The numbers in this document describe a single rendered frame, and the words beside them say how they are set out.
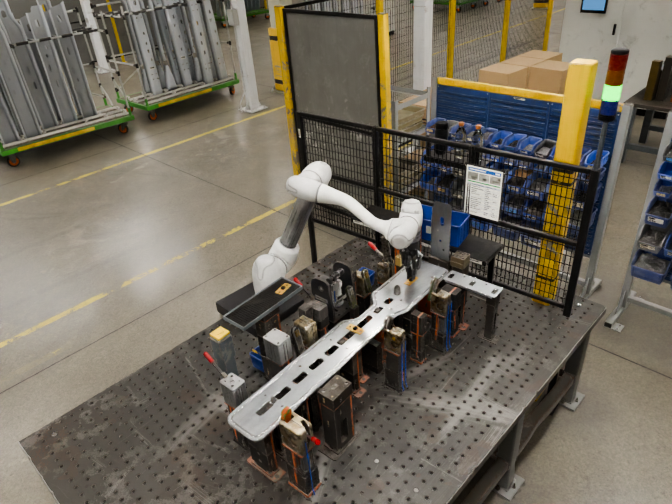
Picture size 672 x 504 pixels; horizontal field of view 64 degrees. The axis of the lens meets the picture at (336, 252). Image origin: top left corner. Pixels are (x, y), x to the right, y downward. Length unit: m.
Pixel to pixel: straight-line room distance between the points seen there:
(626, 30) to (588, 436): 6.19
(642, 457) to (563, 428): 0.41
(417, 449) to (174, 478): 1.01
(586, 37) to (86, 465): 7.95
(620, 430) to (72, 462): 2.88
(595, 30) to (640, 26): 0.57
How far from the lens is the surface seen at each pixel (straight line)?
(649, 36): 8.53
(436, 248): 2.94
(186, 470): 2.48
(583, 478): 3.34
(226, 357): 2.37
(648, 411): 3.79
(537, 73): 6.73
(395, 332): 2.39
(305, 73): 5.03
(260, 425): 2.14
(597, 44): 8.75
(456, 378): 2.69
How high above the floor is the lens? 2.60
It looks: 32 degrees down
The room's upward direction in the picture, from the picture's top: 5 degrees counter-clockwise
